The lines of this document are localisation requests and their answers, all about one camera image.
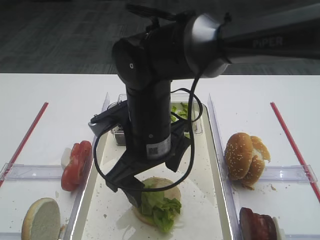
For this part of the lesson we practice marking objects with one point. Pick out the green lettuce leaf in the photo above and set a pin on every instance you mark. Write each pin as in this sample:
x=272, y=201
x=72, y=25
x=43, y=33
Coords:
x=160, y=208

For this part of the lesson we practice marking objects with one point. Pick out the left red strip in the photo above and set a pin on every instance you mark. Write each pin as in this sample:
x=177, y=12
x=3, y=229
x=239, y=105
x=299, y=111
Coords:
x=20, y=147

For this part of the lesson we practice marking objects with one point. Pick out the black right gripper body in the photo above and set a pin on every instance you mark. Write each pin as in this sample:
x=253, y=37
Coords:
x=150, y=137

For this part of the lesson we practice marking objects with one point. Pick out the tomato slices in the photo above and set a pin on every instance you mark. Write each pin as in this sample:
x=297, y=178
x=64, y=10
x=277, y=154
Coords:
x=73, y=173

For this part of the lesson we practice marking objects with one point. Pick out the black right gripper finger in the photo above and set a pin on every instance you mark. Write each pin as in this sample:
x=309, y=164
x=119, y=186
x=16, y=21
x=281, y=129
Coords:
x=134, y=197

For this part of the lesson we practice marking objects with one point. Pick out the bun bottom on tray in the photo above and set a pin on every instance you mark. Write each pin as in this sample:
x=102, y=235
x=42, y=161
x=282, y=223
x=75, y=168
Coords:
x=160, y=197

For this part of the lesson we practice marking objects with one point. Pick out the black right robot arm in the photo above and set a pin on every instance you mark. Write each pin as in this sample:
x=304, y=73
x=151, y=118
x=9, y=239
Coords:
x=190, y=47

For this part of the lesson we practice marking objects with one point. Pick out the clear patty rail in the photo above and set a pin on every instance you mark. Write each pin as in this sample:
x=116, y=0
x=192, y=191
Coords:
x=302, y=237

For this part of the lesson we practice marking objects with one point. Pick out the sesame bun top rear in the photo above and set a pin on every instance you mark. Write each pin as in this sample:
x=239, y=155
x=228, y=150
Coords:
x=260, y=154

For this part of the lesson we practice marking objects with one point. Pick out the sesame bun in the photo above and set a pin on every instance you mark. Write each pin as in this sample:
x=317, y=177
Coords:
x=260, y=154
x=238, y=155

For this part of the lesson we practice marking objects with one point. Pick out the green lettuce in container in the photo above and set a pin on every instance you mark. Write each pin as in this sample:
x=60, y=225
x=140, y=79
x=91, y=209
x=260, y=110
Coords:
x=179, y=110

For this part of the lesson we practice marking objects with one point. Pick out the white patty pusher block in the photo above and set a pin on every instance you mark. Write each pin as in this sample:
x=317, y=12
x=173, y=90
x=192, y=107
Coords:
x=280, y=233

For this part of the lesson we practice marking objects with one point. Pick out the clear bun bottom rail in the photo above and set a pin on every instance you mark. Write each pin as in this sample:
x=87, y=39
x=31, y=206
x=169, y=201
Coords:
x=10, y=236

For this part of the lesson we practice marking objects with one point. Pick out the sesame bun top front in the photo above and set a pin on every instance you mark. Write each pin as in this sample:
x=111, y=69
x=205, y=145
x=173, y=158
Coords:
x=238, y=155

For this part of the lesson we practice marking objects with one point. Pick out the upright bun bottom slice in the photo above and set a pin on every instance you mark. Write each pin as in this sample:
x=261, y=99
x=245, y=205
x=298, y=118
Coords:
x=42, y=221

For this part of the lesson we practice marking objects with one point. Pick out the clear tomato rail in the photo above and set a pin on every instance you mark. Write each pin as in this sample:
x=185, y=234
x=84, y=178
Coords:
x=22, y=172

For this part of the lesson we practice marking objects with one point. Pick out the red strip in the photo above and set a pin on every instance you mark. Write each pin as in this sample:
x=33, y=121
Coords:
x=297, y=152
x=20, y=147

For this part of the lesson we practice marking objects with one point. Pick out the clear bun rail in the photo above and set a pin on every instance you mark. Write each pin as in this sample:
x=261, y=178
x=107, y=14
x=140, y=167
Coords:
x=290, y=174
x=10, y=236

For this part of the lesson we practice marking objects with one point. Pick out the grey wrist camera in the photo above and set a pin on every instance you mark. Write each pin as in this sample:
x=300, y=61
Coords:
x=108, y=119

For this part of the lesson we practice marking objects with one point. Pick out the stack of meat patties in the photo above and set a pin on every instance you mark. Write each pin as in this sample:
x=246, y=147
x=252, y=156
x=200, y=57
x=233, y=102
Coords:
x=256, y=226

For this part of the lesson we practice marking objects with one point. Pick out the white tomato pusher block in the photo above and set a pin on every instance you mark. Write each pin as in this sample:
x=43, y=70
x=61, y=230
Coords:
x=65, y=159

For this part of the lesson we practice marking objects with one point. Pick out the right red strip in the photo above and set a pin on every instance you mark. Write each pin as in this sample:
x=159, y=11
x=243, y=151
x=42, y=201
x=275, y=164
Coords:
x=297, y=152

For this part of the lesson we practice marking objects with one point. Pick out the left clear side rail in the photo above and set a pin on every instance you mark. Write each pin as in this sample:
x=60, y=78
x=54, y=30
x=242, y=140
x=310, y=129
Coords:
x=83, y=195

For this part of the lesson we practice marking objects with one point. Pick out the clear plastic salad container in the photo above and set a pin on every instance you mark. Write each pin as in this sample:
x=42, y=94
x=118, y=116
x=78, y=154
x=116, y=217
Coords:
x=118, y=132

